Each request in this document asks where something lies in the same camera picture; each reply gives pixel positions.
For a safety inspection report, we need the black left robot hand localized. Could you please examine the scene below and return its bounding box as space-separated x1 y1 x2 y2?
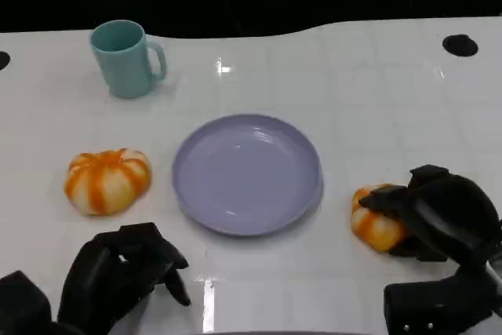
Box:
57 221 192 335

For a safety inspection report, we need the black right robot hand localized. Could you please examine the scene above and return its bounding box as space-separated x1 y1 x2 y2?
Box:
358 165 502 273

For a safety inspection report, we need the orange white toy bread roll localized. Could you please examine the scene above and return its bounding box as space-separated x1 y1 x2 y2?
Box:
64 147 153 217
350 184 413 253

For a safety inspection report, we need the lilac plate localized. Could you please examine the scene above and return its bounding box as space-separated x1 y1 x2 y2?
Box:
171 113 325 238

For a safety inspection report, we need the grey robot torso edge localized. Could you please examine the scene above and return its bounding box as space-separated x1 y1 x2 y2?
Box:
199 330 354 335

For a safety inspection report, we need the pale green mug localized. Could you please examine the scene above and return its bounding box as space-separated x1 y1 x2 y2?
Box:
89 20 169 99

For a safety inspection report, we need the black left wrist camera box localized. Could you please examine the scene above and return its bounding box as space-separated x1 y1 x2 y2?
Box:
0 270 53 335

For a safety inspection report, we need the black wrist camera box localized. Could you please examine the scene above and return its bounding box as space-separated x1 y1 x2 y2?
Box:
0 270 53 335
383 274 495 335

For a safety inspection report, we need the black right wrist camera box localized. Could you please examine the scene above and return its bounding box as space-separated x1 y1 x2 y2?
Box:
383 274 495 335

